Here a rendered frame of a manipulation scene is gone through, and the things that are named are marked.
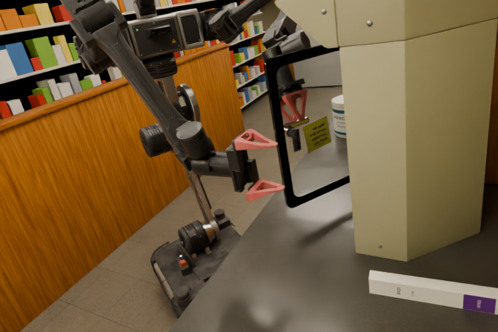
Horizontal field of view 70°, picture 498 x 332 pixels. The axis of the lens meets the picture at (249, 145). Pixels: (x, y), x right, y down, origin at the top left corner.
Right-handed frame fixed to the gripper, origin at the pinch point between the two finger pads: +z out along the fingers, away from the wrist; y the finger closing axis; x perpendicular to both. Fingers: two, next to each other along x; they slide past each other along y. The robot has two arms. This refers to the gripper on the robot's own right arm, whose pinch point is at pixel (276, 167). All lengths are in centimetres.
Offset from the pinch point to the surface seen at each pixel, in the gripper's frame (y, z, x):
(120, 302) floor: -119, -139, 37
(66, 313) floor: -119, -167, 19
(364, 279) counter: -26.4, 15.2, 1.5
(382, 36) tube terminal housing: 21.7, 19.6, 8.9
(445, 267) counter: -26.5, 29.9, 9.3
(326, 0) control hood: 29.0, 10.7, 8.8
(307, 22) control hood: 25.8, 6.7, 8.8
